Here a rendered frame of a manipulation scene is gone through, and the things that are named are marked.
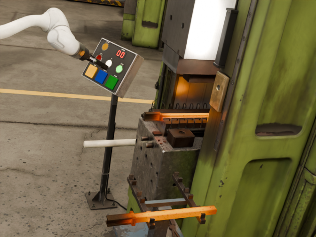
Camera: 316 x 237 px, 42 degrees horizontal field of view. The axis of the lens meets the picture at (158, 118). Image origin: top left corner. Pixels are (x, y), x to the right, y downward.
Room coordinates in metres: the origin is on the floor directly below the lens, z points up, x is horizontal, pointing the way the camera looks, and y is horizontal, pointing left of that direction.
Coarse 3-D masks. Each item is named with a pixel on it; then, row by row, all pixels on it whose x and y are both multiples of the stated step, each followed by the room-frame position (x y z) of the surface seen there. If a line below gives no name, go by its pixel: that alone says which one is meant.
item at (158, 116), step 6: (144, 114) 1.98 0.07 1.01; (150, 114) 1.98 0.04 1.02; (156, 114) 2.00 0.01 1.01; (162, 114) 2.02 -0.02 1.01; (168, 114) 2.04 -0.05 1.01; (174, 114) 2.05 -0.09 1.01; (180, 114) 2.06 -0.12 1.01; (186, 114) 2.08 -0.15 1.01; (192, 114) 2.09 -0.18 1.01; (198, 114) 2.11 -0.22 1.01; (204, 114) 2.12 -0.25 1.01; (144, 120) 1.97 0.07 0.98; (150, 120) 1.98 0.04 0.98; (156, 120) 1.99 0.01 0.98
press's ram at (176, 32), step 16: (176, 0) 2.08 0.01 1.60; (192, 0) 1.93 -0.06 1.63; (208, 0) 1.93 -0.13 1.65; (224, 0) 1.97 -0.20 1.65; (176, 16) 2.05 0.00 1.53; (192, 16) 1.91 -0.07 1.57; (208, 16) 1.94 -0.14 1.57; (224, 16) 1.98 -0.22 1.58; (176, 32) 2.02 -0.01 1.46; (192, 32) 1.91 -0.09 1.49; (208, 32) 1.95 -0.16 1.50; (176, 48) 1.99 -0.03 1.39; (192, 48) 1.92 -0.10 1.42; (208, 48) 1.96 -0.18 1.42
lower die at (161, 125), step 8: (160, 112) 2.08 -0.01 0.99; (168, 112) 2.10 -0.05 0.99; (176, 112) 2.12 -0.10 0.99; (184, 112) 2.14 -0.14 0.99; (192, 112) 2.16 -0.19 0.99; (200, 112) 2.18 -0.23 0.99; (208, 112) 2.20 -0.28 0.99; (168, 120) 1.99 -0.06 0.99; (176, 120) 2.01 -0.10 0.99; (184, 120) 2.03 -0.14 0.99; (192, 120) 2.05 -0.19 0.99; (200, 120) 2.07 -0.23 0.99; (160, 128) 2.00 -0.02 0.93; (168, 128) 1.96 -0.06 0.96
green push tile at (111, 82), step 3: (111, 78) 2.36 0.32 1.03; (114, 78) 2.35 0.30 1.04; (108, 81) 2.36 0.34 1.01; (111, 81) 2.35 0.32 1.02; (114, 81) 2.34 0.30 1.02; (117, 81) 2.33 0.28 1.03; (105, 84) 2.36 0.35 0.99; (108, 84) 2.35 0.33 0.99; (111, 84) 2.33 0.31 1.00; (114, 84) 2.32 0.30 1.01; (108, 87) 2.33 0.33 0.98; (111, 87) 2.32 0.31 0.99
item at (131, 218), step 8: (184, 208) 1.32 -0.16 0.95; (192, 208) 1.33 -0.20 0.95; (200, 208) 1.33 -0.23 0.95; (208, 208) 1.34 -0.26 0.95; (112, 216) 1.19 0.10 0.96; (120, 216) 1.19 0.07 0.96; (128, 216) 1.20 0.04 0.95; (136, 216) 1.22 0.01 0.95; (144, 216) 1.22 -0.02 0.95; (152, 216) 1.23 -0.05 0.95; (160, 216) 1.25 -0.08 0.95; (168, 216) 1.26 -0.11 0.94; (176, 216) 1.27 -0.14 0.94; (184, 216) 1.29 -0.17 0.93; (192, 216) 1.30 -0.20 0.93; (112, 224) 1.17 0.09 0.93; (120, 224) 1.18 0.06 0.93; (128, 224) 1.20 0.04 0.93
